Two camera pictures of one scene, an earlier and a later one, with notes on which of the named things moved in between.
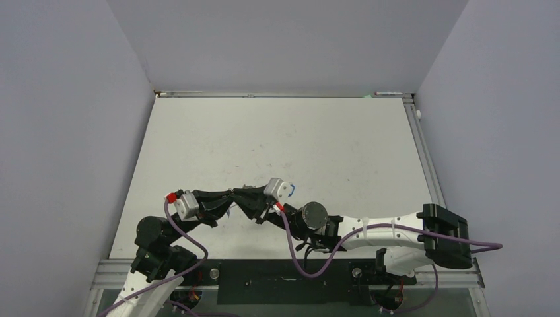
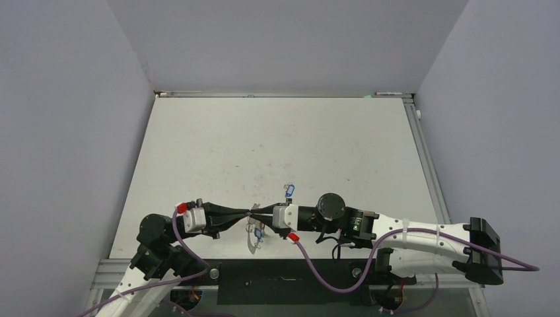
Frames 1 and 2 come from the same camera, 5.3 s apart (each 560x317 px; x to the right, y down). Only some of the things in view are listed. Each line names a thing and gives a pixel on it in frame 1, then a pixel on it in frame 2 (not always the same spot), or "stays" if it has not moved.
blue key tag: [294, 187] stays
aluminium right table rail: [414, 119] stays
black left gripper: [212, 205] to [218, 217]
